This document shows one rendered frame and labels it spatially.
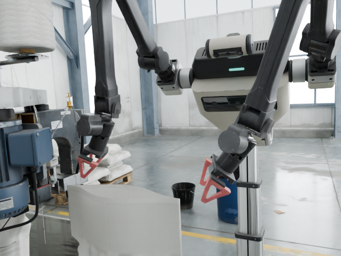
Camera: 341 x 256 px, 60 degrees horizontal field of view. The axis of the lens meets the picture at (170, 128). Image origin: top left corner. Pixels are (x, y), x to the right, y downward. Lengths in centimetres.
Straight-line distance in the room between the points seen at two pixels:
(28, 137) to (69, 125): 48
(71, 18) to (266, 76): 679
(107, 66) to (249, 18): 831
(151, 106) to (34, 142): 901
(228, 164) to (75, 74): 654
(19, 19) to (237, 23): 848
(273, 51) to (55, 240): 152
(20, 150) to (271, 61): 64
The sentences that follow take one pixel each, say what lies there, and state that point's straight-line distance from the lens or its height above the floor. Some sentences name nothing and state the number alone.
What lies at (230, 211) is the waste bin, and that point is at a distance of 326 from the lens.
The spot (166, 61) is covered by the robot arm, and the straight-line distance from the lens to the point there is 121.
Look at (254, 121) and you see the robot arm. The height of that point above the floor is 130.
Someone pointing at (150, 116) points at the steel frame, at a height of 64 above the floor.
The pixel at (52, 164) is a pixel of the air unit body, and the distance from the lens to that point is 115.
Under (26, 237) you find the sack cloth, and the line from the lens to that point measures 155.
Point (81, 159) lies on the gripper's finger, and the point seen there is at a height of 118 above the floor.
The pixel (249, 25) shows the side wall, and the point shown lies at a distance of 913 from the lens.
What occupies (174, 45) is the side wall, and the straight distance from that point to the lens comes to 972.
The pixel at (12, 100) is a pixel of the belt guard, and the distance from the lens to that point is 84.
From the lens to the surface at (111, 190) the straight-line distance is 118.
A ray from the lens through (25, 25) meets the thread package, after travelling 94.
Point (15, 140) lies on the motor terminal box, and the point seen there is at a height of 128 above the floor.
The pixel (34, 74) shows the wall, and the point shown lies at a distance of 657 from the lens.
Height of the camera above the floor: 138
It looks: 7 degrees down
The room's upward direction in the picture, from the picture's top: 3 degrees counter-clockwise
